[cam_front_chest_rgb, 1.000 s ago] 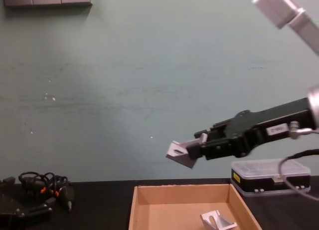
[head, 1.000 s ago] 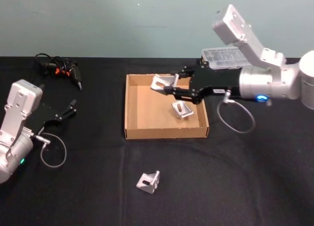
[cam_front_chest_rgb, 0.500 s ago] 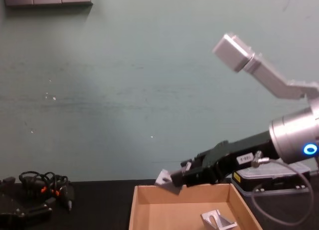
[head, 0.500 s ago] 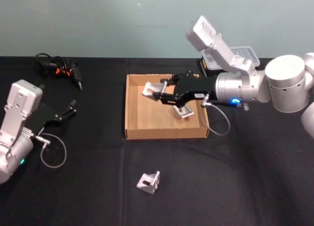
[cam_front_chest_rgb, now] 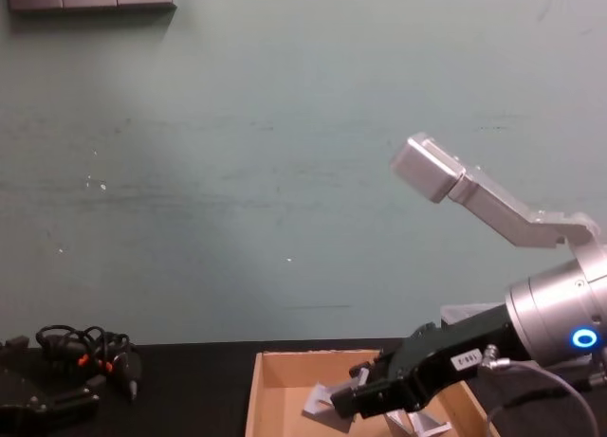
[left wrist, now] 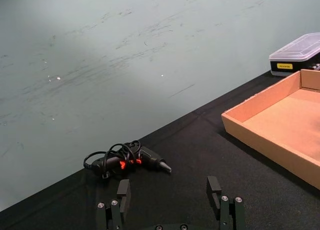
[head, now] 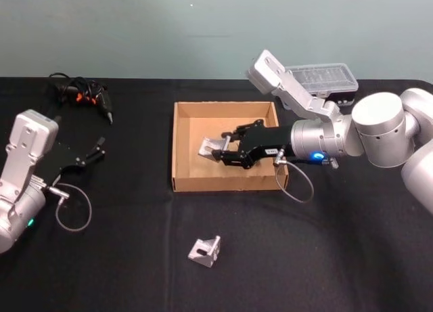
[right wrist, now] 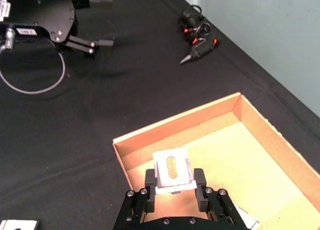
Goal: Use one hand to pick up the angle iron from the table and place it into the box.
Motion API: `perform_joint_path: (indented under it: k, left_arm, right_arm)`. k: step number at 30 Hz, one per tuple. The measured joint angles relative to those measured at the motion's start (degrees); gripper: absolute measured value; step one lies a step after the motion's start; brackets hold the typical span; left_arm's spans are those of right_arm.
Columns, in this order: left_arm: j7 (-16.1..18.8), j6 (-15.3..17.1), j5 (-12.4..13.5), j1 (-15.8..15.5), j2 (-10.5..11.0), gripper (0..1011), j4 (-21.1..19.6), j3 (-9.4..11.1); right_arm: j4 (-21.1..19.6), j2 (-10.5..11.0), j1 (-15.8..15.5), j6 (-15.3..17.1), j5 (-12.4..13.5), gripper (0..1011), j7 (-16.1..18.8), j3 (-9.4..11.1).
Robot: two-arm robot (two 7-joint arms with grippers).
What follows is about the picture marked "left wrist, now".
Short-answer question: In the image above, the black table cloth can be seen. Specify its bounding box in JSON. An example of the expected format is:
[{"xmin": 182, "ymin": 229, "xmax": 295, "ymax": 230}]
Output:
[{"xmin": 0, "ymin": 70, "xmax": 320, "ymax": 230}]

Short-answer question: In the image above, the shallow brown cardboard tray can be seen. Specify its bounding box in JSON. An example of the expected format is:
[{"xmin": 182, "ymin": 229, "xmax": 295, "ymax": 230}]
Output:
[{"xmin": 221, "ymin": 68, "xmax": 320, "ymax": 191}]

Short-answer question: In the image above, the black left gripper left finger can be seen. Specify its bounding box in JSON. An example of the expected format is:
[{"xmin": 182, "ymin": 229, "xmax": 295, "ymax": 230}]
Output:
[{"xmin": 96, "ymin": 179, "xmax": 132, "ymax": 230}]

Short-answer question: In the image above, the black corded tool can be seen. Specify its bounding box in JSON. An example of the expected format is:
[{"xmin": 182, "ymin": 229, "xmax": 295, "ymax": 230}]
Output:
[{"xmin": 83, "ymin": 140, "xmax": 173, "ymax": 180}]

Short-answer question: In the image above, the clear plastic case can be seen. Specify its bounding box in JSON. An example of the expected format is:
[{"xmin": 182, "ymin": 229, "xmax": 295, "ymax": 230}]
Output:
[{"xmin": 268, "ymin": 32, "xmax": 320, "ymax": 77}]

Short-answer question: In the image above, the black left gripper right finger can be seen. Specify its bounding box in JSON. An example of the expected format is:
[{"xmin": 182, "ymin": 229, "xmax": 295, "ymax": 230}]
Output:
[{"xmin": 206, "ymin": 176, "xmax": 247, "ymax": 230}]

